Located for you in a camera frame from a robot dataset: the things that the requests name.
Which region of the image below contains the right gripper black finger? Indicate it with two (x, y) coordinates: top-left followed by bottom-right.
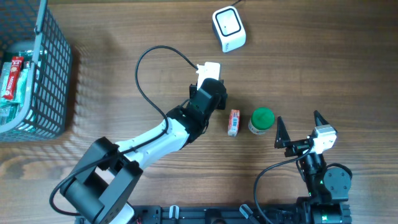
(274, 116), (291, 148)
(313, 110), (329, 126)

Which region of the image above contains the green lid jar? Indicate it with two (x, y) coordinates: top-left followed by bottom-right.
(248, 107), (275, 135)

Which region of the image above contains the red Nescafe stick sachet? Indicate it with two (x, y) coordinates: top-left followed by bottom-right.
(2, 57), (24, 100)

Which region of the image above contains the green snack packet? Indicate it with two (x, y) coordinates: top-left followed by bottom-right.
(1, 50), (33, 125)

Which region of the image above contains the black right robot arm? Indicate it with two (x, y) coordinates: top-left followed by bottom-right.
(274, 111), (353, 224)

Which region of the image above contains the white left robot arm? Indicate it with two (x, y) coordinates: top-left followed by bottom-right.
(59, 78), (228, 223)

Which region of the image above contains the white barcode scanner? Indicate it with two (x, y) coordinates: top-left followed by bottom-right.
(212, 6), (246, 53)

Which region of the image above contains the mint green sachet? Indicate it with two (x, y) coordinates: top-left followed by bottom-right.
(14, 68), (29, 106)

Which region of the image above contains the grey plastic mesh basket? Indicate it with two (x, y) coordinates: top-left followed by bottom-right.
(1, 1), (72, 142)

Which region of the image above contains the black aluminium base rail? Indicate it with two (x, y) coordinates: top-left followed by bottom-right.
(75, 204), (299, 224)

